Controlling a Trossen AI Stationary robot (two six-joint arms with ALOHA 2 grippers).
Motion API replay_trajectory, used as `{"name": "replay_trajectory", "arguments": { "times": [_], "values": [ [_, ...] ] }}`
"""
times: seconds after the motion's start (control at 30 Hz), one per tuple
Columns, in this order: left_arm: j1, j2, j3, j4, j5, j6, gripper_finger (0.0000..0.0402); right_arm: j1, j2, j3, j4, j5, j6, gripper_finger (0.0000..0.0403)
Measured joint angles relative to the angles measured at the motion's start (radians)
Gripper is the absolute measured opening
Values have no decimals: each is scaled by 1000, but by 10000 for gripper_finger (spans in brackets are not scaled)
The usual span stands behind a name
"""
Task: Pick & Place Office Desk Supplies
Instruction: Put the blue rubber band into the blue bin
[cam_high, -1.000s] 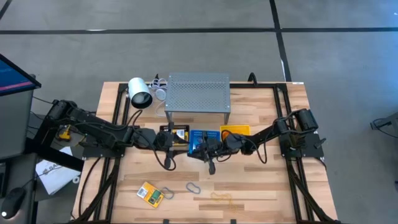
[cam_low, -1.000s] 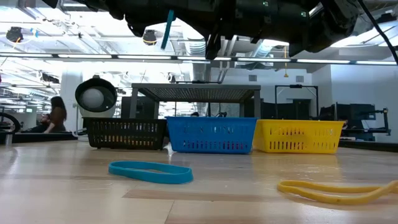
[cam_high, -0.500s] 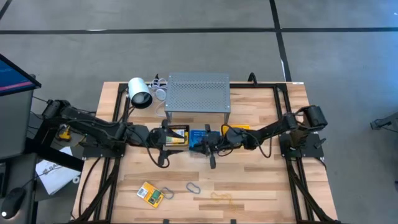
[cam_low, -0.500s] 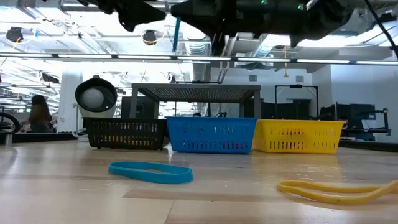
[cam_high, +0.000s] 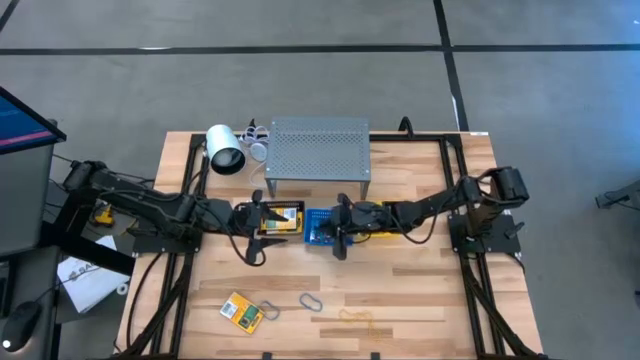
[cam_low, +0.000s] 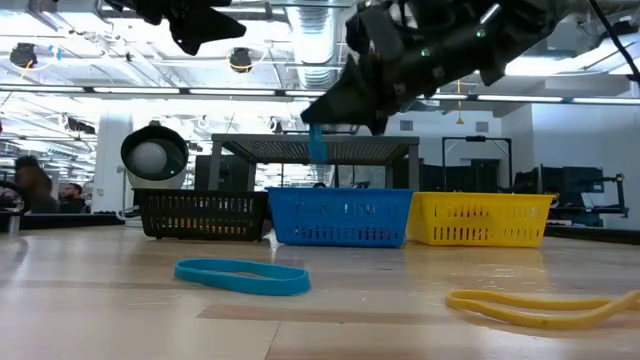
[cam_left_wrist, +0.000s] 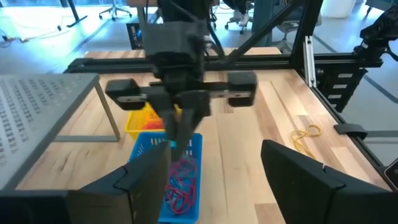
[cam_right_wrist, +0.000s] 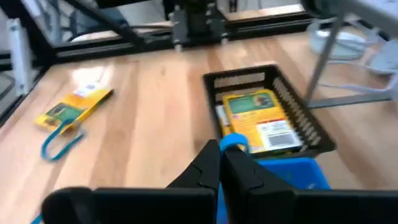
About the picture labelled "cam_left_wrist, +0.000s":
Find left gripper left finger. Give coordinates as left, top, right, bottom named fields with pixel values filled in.
left=67, top=141, right=172, bottom=224

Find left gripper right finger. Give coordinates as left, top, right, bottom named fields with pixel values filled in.
left=261, top=139, right=398, bottom=224

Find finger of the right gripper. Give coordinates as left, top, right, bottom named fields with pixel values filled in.
left=149, top=91, right=180, bottom=141
left=172, top=91, right=212, bottom=162

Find orange spiral hair tie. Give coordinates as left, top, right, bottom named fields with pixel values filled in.
left=142, top=119, right=165, bottom=131

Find yellow plastic basket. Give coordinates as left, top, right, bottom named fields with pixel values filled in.
left=124, top=102, right=183, bottom=141

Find red rubber band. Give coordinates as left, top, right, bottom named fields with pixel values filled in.
left=169, top=157, right=199, bottom=200
left=164, top=155, right=199, bottom=215

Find blue plastic basket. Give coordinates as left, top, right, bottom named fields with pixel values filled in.
left=129, top=132, right=203, bottom=224

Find yellow rubber band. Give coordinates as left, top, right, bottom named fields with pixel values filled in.
left=290, top=124, right=323, bottom=159

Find office chair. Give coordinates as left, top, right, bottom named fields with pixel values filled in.
left=98, top=0, right=134, bottom=22
left=224, top=9, right=251, bottom=35

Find black desk leg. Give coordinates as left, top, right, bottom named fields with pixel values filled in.
left=60, top=0, right=88, bottom=28

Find black computer tower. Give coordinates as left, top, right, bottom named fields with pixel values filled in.
left=126, top=21, right=146, bottom=50

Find person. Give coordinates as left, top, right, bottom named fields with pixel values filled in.
left=251, top=0, right=282, bottom=47

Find black panel white labels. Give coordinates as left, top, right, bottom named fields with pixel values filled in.
left=316, top=66, right=368, bottom=113

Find grey perforated metal shelf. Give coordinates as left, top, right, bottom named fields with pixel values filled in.
left=0, top=73, right=121, bottom=191

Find black jointed device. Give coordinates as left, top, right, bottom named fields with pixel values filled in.
left=353, top=5, right=398, bottom=62

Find white bin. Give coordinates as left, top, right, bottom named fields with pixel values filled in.
left=321, top=0, right=358, bottom=19

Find black diagonal frame brace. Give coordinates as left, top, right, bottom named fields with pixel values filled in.
left=228, top=0, right=307, bottom=63

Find black frame upright post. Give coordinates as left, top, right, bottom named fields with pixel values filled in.
left=290, top=0, right=325, bottom=88

